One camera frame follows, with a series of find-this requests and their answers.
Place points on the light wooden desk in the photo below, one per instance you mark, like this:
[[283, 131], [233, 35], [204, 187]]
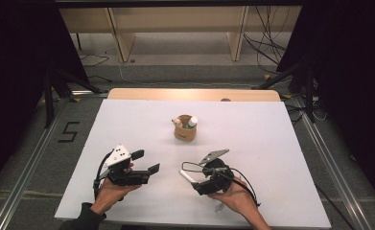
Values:
[[178, 19]]

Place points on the black curtain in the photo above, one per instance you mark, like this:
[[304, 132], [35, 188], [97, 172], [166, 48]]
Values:
[[354, 80], [12, 80]]

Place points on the green and white glue stick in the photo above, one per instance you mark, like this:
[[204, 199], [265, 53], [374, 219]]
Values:
[[192, 122]]

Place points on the white table sheet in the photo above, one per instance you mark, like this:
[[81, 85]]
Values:
[[162, 127]]

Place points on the person's left hand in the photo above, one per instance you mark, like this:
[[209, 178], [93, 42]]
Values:
[[110, 196]]

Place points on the person's right hand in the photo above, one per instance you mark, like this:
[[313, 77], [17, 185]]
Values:
[[236, 198]]

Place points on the wooden pen holder cup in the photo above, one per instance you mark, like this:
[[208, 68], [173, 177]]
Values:
[[185, 132]]

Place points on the black tripod stand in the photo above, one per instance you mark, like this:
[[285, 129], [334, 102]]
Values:
[[308, 96], [49, 99]]

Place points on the metal floor rail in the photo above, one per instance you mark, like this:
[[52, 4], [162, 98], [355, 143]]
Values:
[[25, 169], [332, 166]]

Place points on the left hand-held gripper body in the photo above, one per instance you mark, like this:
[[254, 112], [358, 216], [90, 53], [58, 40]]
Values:
[[119, 156]]

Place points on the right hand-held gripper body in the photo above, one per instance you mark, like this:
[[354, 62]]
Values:
[[218, 175]]

